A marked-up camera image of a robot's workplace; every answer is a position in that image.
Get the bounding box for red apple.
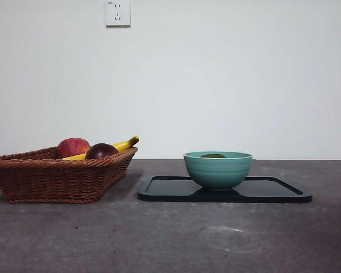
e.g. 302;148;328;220
56;137;91;159

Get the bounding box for black rectangular tray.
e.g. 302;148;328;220
137;175;313;204

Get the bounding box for dark purple round fruit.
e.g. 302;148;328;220
85;143;119;160

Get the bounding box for white wall socket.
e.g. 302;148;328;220
105;1;131;28

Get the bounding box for brown wicker basket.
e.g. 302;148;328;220
0;146;139;204

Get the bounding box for teal ribbed bowl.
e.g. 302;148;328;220
183;151;253;192

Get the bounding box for yellow banana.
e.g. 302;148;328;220
61;135;140;161

